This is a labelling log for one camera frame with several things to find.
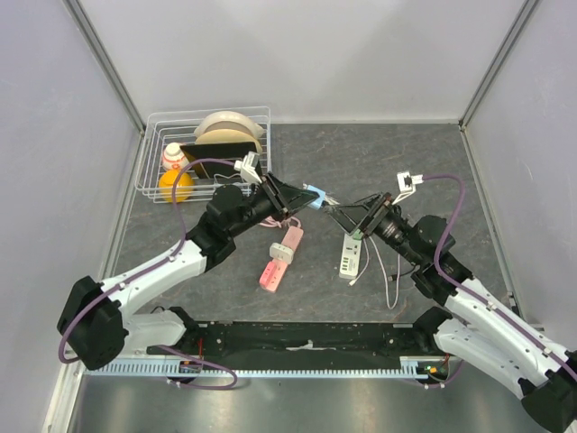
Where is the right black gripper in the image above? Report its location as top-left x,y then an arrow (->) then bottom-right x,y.
323,192 -> 423,267

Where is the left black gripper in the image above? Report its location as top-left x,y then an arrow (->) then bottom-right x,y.
229,171 -> 320,239

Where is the blue plug adapter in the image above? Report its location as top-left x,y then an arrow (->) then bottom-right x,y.
303,184 -> 325,210

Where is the pink power strip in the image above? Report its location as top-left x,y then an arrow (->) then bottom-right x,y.
262,226 -> 304,293

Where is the white power strip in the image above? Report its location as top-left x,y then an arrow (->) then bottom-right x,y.
339,234 -> 362,281

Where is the white square plug adapter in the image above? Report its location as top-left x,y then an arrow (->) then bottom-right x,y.
269,243 -> 294,264

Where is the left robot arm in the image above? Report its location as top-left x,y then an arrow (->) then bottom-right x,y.
57,174 -> 319,370

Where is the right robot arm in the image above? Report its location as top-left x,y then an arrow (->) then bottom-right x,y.
324,193 -> 576,432

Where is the black square tray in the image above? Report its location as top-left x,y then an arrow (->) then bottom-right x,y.
180,142 -> 257,180

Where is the beige round plate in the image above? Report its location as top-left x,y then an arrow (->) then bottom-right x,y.
195,129 -> 262,153

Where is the yellow round bowl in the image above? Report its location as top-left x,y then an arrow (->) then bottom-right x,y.
158,170 -> 195,203

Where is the white orange patterned cup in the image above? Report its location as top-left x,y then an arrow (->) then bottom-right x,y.
161,142 -> 189,171

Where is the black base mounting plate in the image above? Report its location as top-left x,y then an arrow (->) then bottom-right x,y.
171,321 -> 444,359

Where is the pink coiled power cord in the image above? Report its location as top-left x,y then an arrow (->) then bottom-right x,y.
259,215 -> 302,230

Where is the white pink usb cable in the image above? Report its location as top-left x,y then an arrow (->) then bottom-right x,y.
349,236 -> 400,310

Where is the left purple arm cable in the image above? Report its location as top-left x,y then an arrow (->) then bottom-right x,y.
58,158 -> 243,364

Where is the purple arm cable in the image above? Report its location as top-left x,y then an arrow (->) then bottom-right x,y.
58,158 -> 243,364
421,173 -> 577,375

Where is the white wire dish rack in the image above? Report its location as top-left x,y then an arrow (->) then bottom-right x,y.
135,106 -> 271,203

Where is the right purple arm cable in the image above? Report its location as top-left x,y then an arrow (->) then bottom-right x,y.
421,173 -> 577,375

